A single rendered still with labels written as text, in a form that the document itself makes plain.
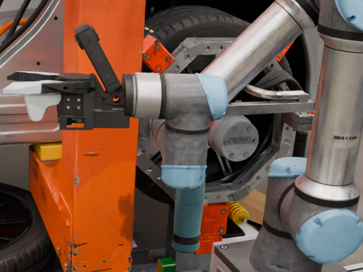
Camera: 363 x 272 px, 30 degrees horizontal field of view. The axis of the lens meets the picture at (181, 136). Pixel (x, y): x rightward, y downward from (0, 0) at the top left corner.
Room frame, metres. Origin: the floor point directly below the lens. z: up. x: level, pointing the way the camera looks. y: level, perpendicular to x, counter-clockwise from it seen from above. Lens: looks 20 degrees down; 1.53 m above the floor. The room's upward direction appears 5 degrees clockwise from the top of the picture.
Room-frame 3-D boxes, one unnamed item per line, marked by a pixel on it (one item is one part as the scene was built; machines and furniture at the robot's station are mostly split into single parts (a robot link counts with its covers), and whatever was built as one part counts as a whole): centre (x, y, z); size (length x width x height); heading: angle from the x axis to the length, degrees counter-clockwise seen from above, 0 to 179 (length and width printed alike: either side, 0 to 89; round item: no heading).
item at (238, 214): (2.19, -0.18, 0.51); 0.29 x 0.06 x 0.06; 23
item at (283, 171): (1.25, -0.24, 0.98); 0.13 x 0.12 x 0.14; 12
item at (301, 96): (1.98, -0.25, 1.03); 0.19 x 0.18 x 0.11; 23
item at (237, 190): (2.05, -0.11, 0.85); 0.54 x 0.07 x 0.54; 113
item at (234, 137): (1.99, -0.13, 0.85); 0.21 x 0.14 x 0.14; 23
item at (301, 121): (1.93, -0.34, 0.93); 0.09 x 0.05 x 0.05; 23
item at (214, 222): (2.09, -0.09, 0.48); 0.16 x 0.12 x 0.17; 23
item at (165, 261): (1.49, 0.01, 0.64); 0.04 x 0.04 x 0.04; 23
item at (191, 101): (1.07, -0.01, 1.21); 0.11 x 0.08 x 0.09; 102
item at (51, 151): (2.11, 0.41, 0.71); 0.14 x 0.14 x 0.05; 23
